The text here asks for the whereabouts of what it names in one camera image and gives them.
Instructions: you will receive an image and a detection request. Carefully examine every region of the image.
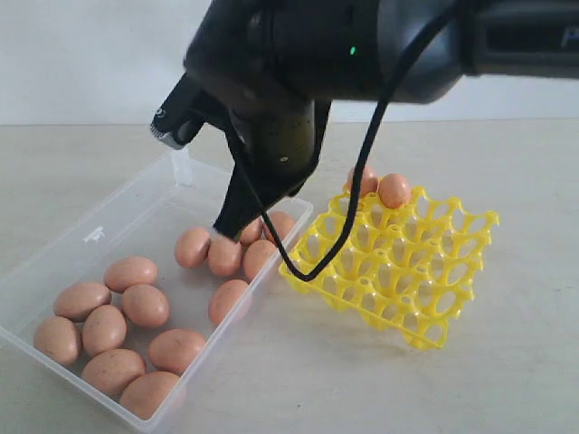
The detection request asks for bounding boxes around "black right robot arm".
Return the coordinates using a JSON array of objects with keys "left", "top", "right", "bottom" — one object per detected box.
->
[{"left": 184, "top": 1, "right": 578, "bottom": 201}]

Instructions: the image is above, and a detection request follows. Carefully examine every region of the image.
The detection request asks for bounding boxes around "clear plastic storage box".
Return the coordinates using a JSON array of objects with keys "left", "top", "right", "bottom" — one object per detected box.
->
[{"left": 0, "top": 151, "right": 314, "bottom": 434}]

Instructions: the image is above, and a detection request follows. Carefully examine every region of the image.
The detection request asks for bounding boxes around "brown egg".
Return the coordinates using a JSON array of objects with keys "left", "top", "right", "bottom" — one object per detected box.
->
[
  {"left": 33, "top": 316, "right": 82, "bottom": 366},
  {"left": 242, "top": 239, "right": 277, "bottom": 280},
  {"left": 81, "top": 348, "right": 146, "bottom": 397},
  {"left": 239, "top": 218, "right": 262, "bottom": 246},
  {"left": 207, "top": 238, "right": 242, "bottom": 277},
  {"left": 52, "top": 281, "right": 111, "bottom": 323},
  {"left": 103, "top": 256, "right": 158, "bottom": 294},
  {"left": 208, "top": 279, "right": 249, "bottom": 326},
  {"left": 174, "top": 226, "right": 211, "bottom": 269},
  {"left": 377, "top": 174, "right": 412, "bottom": 209},
  {"left": 148, "top": 328, "right": 206, "bottom": 376},
  {"left": 262, "top": 211, "right": 295, "bottom": 243},
  {"left": 122, "top": 284, "right": 170, "bottom": 328},
  {"left": 81, "top": 305, "right": 127, "bottom": 357},
  {"left": 346, "top": 165, "right": 379, "bottom": 198}
]

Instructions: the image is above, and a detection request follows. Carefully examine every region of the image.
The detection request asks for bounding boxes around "yellow plastic egg tray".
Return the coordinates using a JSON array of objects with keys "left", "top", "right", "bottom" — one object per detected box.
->
[{"left": 280, "top": 186, "right": 499, "bottom": 350}]

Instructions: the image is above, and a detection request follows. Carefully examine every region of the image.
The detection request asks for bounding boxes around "black cable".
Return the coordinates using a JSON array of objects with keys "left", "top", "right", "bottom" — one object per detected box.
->
[{"left": 223, "top": 0, "right": 471, "bottom": 283}]

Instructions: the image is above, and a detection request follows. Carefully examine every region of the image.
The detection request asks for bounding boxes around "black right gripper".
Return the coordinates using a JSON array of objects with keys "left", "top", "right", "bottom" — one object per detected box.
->
[{"left": 213, "top": 101, "right": 317, "bottom": 241}]

